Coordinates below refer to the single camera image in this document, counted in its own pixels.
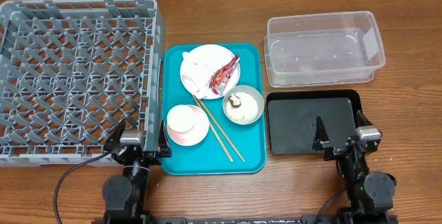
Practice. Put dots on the cream paper cup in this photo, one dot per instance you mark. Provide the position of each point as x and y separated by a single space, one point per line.
181 118

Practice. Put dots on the white rice pile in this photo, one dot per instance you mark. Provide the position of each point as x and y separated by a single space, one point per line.
246 112

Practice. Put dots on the pink bowl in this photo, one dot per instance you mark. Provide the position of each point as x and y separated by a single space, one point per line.
196 134

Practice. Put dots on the black plastic tray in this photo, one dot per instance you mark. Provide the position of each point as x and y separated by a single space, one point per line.
292 118

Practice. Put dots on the grey bowl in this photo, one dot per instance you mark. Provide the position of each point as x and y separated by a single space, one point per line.
250 90

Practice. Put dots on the large white plate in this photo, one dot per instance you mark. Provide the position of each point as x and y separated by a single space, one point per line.
222 55

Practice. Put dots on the red snack wrapper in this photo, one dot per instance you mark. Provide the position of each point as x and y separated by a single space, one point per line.
221 77

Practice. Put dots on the clear plastic bin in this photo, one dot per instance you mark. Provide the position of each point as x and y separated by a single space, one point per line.
323 49

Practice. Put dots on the teal plastic tray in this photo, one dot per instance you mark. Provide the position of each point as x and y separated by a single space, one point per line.
208 157

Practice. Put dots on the white napkin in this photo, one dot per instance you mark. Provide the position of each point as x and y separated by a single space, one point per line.
197 73

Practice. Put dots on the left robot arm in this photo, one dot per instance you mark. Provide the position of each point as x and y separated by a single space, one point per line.
125 194

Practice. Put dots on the grey dishwasher rack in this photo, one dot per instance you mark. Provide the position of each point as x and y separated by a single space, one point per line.
71 70

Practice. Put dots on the brown food piece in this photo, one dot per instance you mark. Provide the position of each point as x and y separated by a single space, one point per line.
235 101

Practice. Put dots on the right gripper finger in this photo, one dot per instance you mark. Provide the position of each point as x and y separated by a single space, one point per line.
361 120
321 139

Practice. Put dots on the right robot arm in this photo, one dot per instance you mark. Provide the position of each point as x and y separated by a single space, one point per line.
370 194

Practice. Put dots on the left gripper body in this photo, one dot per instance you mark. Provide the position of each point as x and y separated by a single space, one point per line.
150 158

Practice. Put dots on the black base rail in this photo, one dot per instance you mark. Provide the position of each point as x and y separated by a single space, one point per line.
305 219

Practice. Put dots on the wooden chopstick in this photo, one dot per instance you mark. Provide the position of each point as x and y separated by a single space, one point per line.
215 132
221 130

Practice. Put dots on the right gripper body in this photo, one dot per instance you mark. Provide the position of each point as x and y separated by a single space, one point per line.
343 149

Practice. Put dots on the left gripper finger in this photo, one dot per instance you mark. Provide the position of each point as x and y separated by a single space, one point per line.
163 141
115 136

